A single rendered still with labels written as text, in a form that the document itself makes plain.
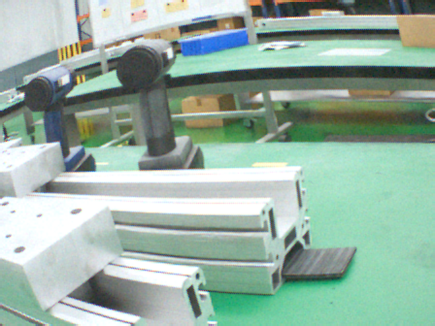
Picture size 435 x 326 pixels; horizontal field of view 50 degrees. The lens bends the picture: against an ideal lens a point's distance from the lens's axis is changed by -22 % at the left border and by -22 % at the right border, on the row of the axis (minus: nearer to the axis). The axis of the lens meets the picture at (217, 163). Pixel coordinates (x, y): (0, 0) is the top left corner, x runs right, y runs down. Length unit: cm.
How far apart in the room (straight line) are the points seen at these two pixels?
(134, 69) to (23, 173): 20
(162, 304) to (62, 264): 8
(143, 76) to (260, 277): 31
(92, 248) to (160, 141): 36
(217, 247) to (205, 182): 9
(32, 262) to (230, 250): 20
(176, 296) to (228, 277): 13
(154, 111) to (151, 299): 38
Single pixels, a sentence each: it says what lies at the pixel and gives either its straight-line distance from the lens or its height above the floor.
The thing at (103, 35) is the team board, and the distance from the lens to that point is 431.
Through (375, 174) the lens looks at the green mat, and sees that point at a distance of 72.
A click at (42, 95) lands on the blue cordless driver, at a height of 97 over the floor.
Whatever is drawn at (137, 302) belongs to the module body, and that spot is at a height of 84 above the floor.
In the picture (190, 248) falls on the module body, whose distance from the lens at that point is 49.
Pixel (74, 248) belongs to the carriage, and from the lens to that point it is 37.
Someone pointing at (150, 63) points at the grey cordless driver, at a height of 97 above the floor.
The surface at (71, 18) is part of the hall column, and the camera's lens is 909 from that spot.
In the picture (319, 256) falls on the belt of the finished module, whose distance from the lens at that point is 51.
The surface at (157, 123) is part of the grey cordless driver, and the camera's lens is 71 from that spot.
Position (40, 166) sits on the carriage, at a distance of 67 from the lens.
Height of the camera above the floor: 103
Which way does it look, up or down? 16 degrees down
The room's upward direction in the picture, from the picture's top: 12 degrees counter-clockwise
